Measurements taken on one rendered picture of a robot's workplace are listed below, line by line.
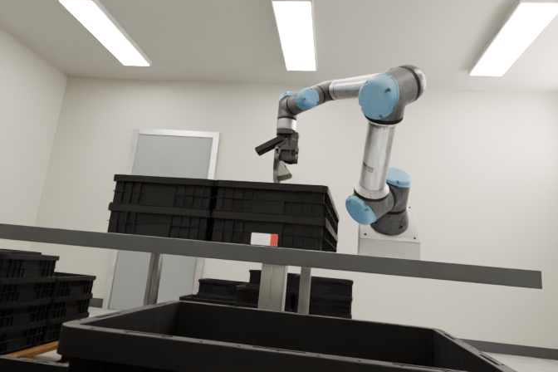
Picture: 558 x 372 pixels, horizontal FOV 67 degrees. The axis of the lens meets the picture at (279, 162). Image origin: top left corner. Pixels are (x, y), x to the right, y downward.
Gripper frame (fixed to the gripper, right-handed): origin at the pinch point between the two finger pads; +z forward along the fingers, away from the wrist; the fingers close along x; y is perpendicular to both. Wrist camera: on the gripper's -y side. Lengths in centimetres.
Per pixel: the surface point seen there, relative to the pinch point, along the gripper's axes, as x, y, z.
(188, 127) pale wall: 307, -174, -121
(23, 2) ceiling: 143, -280, -182
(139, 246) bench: -51, -23, 27
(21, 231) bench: -52, -56, 26
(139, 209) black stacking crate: -10.7, -46.2, 14.4
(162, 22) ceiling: 177, -158, -182
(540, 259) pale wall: 327, 218, 0
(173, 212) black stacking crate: -10.9, -33.1, 14.4
